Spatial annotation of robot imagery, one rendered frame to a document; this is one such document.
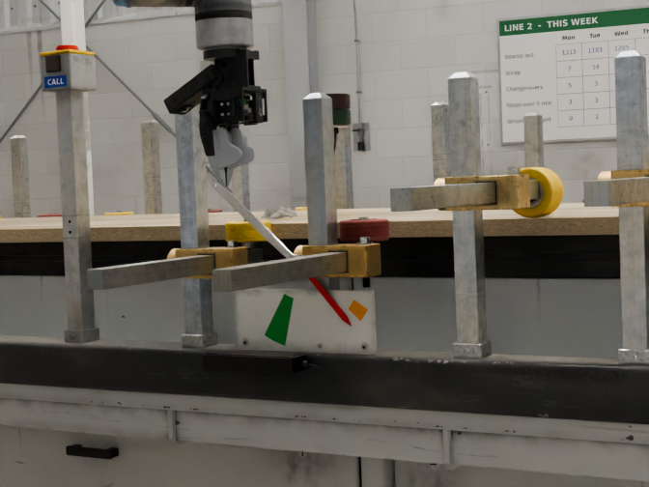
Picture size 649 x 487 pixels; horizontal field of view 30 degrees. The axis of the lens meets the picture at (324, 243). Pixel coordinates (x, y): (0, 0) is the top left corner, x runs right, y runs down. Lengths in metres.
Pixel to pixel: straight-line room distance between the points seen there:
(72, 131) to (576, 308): 0.93
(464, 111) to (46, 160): 9.43
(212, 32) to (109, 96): 8.85
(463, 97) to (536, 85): 7.35
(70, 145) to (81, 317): 0.31
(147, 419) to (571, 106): 7.15
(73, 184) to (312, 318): 0.54
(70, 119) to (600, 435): 1.07
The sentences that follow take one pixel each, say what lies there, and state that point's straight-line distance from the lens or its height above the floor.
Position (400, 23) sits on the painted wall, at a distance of 9.54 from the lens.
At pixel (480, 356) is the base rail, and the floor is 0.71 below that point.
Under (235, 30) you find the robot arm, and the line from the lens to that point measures 1.90.
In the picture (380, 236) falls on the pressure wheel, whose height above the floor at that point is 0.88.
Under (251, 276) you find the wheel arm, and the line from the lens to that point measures 1.65.
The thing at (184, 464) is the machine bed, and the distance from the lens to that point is 2.45.
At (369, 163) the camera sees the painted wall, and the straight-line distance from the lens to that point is 9.57.
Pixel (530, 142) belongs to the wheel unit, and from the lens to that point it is 2.92.
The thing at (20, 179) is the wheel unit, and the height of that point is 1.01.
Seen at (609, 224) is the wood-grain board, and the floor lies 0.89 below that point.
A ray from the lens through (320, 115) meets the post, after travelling 1.91.
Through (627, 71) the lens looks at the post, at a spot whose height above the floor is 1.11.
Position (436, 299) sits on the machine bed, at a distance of 2.07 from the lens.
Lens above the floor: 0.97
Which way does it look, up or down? 3 degrees down
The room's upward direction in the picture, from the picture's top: 2 degrees counter-clockwise
